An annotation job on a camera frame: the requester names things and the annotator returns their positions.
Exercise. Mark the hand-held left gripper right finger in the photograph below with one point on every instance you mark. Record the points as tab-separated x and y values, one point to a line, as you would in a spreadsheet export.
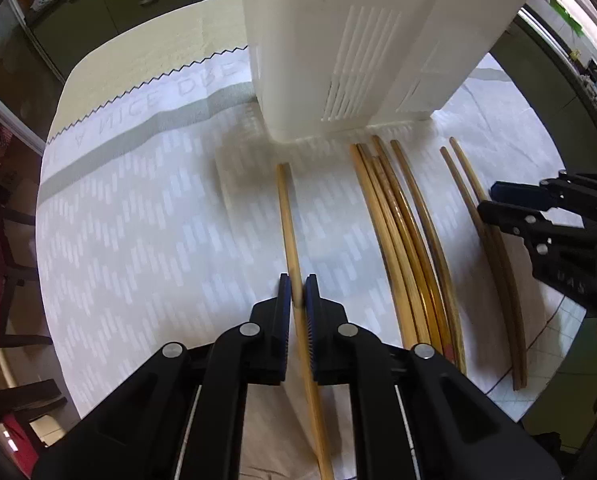
312	330

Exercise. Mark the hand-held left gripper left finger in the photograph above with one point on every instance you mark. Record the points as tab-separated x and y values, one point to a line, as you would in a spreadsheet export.
284	330

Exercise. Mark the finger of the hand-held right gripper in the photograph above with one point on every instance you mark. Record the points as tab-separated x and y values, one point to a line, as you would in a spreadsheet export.
516	192
508	217

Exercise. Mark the dark brown chopstick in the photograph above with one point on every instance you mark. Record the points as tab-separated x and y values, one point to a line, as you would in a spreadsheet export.
468	170
442	260
461	185

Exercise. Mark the light wooden chopstick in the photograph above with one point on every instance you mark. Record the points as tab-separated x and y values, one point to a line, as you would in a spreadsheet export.
403	260
288	230
364	185

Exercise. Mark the amber lacquered chopstick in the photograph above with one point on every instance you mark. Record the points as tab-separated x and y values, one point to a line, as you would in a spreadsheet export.
416	260

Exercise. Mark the bundle of light wooden chopsticks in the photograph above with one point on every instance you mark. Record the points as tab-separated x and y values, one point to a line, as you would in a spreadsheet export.
396	185

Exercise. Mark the white plastic utensil holder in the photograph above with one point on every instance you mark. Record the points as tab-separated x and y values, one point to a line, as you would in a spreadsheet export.
303	60

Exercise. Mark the pale grid table mat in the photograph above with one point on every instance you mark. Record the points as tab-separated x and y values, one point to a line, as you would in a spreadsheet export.
553	360

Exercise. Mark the green sink base cabinet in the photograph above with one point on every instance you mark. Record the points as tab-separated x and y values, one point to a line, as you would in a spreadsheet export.
528	85

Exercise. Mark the white patterned table cloth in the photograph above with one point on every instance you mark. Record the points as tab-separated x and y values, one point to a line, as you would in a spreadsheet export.
128	235

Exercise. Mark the cream table cover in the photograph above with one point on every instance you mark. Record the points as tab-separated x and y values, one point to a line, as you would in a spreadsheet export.
143	45

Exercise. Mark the green base cabinet with drawers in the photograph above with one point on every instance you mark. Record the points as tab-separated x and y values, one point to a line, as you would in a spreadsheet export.
128	10

